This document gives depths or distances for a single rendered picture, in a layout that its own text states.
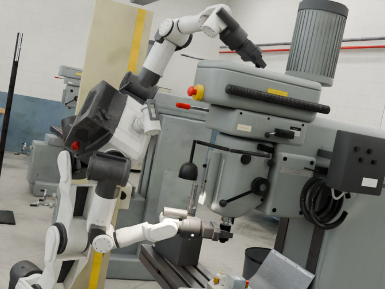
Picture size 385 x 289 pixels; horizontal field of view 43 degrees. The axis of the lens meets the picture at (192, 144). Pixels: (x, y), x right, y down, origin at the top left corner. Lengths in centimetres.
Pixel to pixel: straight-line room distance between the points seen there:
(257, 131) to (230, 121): 11
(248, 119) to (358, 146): 40
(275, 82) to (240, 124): 20
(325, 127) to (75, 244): 119
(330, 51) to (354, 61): 595
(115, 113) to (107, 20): 166
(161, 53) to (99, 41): 146
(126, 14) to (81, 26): 737
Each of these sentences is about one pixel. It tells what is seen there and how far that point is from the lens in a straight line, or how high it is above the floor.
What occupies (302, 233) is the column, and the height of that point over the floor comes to 126.
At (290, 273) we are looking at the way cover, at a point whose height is 108.
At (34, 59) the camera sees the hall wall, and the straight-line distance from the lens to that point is 1072.
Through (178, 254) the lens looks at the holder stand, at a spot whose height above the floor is 102.
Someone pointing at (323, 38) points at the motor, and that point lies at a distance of 201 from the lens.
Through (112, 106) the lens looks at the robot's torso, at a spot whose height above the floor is 165.
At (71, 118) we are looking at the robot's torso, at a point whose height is 154.
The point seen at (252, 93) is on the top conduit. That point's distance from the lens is 174.
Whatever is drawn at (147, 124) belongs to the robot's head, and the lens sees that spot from 185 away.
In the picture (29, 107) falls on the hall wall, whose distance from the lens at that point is 1073.
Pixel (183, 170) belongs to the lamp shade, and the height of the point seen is 147.
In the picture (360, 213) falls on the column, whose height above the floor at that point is 141.
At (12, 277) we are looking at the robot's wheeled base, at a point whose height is 69.
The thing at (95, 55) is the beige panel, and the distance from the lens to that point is 347.
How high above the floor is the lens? 172
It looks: 5 degrees down
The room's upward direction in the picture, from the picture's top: 11 degrees clockwise
